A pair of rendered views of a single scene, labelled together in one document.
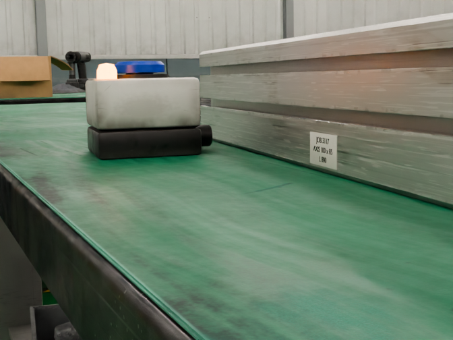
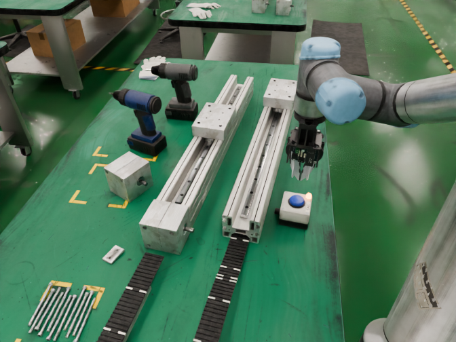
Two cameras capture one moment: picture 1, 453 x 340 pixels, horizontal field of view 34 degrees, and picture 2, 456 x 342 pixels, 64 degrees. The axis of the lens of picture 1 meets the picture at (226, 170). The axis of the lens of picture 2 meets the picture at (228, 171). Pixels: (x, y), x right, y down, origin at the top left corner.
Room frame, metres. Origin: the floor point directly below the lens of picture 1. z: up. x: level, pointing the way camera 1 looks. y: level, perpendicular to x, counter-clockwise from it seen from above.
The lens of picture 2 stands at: (1.31, 0.29, 1.56)
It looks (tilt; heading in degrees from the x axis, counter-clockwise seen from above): 40 degrees down; 212
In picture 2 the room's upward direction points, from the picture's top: 1 degrees counter-clockwise
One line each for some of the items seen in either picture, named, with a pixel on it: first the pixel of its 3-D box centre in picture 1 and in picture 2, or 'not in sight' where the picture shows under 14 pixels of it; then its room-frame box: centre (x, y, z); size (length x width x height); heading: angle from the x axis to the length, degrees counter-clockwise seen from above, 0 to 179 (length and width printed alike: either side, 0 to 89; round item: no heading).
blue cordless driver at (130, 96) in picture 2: not in sight; (136, 119); (0.56, -0.55, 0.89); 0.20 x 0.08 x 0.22; 95
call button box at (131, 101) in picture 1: (151, 113); (292, 209); (0.60, 0.06, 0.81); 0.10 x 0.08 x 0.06; 106
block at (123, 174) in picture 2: not in sight; (131, 178); (0.75, -0.41, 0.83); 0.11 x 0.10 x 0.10; 85
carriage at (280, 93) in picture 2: not in sight; (281, 96); (0.12, -0.20, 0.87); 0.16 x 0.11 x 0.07; 16
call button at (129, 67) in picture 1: (139, 73); (296, 201); (0.60, 0.07, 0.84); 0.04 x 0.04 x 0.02
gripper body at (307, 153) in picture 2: not in sight; (306, 135); (0.62, 0.08, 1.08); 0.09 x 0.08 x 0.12; 16
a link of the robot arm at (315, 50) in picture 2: not in sight; (317, 69); (0.62, 0.08, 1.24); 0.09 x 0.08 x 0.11; 39
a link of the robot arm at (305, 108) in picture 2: not in sight; (313, 102); (0.62, 0.08, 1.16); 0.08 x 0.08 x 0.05
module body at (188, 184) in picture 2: not in sight; (215, 135); (0.42, -0.32, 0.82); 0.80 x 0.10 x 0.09; 16
